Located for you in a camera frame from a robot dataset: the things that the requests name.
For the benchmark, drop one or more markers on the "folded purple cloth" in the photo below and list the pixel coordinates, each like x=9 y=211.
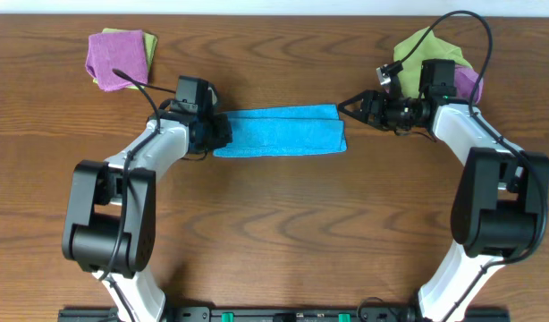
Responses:
x=118 y=60

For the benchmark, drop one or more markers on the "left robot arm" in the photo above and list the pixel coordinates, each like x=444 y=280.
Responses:
x=110 y=225

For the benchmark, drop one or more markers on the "blue microfiber cloth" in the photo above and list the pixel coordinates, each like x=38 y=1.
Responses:
x=285 y=131

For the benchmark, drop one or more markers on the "crumpled purple cloth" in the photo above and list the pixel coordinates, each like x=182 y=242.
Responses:
x=464 y=81

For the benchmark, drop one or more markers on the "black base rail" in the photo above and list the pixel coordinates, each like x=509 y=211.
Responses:
x=373 y=313

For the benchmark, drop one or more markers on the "crumpled green cloth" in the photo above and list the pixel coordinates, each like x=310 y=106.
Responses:
x=430 y=48

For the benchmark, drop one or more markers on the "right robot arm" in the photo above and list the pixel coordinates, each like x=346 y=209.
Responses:
x=499 y=212

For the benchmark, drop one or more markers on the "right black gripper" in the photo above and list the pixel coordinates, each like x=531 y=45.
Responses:
x=373 y=100

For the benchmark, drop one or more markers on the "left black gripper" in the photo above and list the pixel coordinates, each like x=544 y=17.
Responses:
x=226 y=134

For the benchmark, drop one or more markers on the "folded green cloth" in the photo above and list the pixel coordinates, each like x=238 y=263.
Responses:
x=149 y=47

